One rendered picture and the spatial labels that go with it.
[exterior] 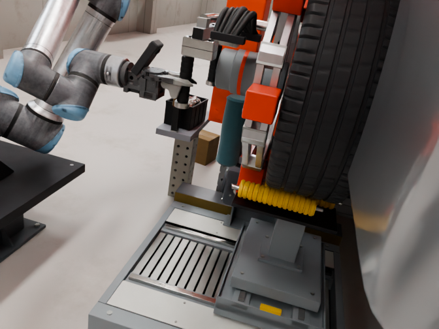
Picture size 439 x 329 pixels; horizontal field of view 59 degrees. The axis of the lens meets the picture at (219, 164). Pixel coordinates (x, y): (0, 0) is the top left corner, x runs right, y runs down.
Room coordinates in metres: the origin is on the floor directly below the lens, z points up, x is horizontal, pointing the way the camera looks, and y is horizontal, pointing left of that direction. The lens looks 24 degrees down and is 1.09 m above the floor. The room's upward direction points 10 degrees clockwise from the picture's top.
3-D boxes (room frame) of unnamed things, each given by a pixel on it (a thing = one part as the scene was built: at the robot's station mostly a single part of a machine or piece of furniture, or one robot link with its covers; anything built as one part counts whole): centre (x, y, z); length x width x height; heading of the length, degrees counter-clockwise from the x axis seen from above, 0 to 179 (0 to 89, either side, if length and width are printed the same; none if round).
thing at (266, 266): (1.21, -0.29, 0.32); 0.40 x 0.30 x 0.28; 170
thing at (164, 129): (1.88, 0.20, 0.44); 0.43 x 0.17 x 0.03; 170
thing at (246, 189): (1.10, -0.20, 0.51); 0.29 x 0.06 x 0.06; 80
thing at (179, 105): (1.11, 0.14, 0.83); 0.04 x 0.04 x 0.16
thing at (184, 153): (1.91, 0.19, 0.21); 0.10 x 0.10 x 0.42; 80
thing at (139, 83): (1.13, 0.26, 0.80); 0.12 x 0.08 x 0.09; 80
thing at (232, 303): (1.21, -0.29, 0.13); 0.50 x 0.36 x 0.10; 170
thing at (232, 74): (1.25, -0.05, 0.85); 0.21 x 0.14 x 0.14; 80
